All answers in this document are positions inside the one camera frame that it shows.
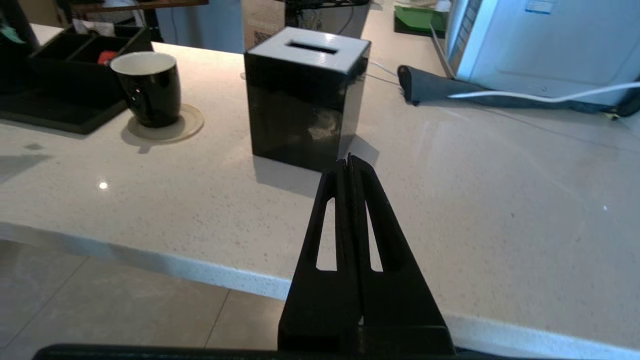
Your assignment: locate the translucent round coaster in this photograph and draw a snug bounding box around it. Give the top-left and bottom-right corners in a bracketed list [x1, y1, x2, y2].
[126, 103, 205, 146]

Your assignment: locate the green cutting board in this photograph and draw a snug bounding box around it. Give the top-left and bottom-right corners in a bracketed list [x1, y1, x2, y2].
[394, 5, 449, 37]

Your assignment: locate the dark grey cloth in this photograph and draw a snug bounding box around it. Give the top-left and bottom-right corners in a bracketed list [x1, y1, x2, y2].
[397, 65, 640, 119]

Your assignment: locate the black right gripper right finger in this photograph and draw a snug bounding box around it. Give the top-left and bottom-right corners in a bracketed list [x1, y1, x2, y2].
[350, 154, 456, 354]

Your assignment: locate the black tissue box white lid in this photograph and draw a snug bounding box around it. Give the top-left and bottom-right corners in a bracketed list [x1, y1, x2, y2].
[244, 26, 372, 173]

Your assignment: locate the thin white cable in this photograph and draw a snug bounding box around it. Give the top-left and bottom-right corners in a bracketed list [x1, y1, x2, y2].
[367, 60, 402, 87]

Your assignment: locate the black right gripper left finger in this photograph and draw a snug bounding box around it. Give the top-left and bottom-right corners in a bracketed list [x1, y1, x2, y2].
[278, 159, 362, 352]

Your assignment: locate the black rectangular serving tray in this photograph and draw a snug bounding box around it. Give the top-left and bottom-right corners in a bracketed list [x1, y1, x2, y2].
[0, 89, 129, 135]

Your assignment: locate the thick white cable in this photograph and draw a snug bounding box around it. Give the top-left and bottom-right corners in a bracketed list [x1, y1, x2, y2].
[447, 81, 640, 104]

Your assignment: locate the black mug white inside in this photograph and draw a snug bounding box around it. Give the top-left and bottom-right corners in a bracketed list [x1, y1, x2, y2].
[110, 51, 182, 128]

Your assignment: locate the black compartment organizer box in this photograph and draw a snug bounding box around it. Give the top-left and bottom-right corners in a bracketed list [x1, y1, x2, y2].
[27, 25, 154, 108]

